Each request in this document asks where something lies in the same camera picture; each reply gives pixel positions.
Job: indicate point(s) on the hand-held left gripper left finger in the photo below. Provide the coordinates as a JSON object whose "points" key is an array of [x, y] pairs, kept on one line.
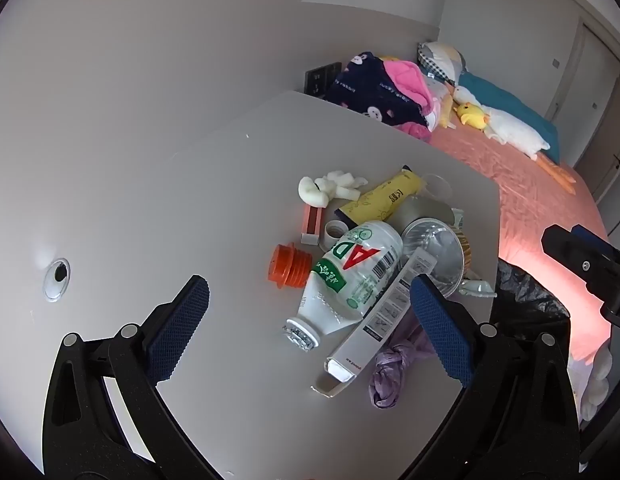
{"points": [[182, 320]]}

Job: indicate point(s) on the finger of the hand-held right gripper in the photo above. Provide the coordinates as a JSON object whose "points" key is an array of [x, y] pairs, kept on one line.
{"points": [[585, 270], [592, 236]]}

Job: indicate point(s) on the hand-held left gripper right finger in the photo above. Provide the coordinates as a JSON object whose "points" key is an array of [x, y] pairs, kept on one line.
{"points": [[440, 325]]}

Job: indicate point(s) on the long white carton box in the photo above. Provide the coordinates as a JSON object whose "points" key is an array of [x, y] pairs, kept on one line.
{"points": [[390, 310]]}

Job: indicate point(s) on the black trash bag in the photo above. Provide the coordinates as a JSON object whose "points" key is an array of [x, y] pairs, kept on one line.
{"points": [[525, 295]]}

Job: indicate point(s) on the white plastic bottle green label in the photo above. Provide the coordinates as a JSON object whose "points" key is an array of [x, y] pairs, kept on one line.
{"points": [[350, 270]]}

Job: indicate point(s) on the orange plastic plug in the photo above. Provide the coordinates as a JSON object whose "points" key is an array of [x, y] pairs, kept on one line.
{"points": [[290, 266]]}

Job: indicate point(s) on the clear plastic cup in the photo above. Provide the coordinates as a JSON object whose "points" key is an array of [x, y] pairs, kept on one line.
{"points": [[437, 185], [440, 250]]}

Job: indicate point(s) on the pale green plastic piece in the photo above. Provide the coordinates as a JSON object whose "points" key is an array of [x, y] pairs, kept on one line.
{"points": [[477, 287]]}

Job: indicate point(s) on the purple plastic bag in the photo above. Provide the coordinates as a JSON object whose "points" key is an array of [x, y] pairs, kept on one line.
{"points": [[390, 365]]}

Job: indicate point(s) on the pink bed sheet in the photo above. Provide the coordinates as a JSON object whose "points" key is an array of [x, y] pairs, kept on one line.
{"points": [[530, 210]]}

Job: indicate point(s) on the gold cupcake liner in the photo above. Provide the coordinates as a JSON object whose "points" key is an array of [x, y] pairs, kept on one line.
{"points": [[465, 245]]}

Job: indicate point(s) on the white plush toy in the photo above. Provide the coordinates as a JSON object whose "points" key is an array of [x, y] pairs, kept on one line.
{"points": [[596, 385]]}

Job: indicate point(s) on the white goose plush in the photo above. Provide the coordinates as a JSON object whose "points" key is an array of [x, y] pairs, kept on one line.
{"points": [[515, 132]]}

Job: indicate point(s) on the grey door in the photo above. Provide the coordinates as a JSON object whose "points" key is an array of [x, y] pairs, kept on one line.
{"points": [[585, 100]]}

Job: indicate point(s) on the yellow snack packet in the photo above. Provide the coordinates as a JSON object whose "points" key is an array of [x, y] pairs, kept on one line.
{"points": [[380, 200]]}

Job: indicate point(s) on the small red white box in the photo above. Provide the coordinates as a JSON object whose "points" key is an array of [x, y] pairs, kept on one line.
{"points": [[311, 222]]}

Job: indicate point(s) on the small white foam piece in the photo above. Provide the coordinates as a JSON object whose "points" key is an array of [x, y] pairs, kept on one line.
{"points": [[361, 183]]}

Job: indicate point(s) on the yellow duck plush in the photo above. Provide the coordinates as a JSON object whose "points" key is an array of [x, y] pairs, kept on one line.
{"points": [[471, 115]]}

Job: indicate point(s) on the large white foam piece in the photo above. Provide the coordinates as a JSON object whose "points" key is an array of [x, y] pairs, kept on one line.
{"points": [[337, 184]]}

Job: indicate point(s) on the round white foam piece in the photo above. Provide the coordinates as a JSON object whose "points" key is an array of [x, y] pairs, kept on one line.
{"points": [[310, 191]]}

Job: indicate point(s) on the yellow corn plush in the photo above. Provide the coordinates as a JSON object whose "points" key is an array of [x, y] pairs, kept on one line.
{"points": [[446, 112]]}

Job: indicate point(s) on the pink patterned blanket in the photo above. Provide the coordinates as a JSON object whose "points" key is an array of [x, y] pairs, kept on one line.
{"points": [[417, 129]]}

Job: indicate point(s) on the checked pillow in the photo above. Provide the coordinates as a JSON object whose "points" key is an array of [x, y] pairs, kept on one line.
{"points": [[440, 57]]}

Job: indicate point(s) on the navy printed blanket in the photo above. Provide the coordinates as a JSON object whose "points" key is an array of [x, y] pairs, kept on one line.
{"points": [[360, 85]]}

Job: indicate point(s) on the black wall socket panel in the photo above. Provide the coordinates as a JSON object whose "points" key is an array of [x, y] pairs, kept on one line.
{"points": [[320, 79]]}

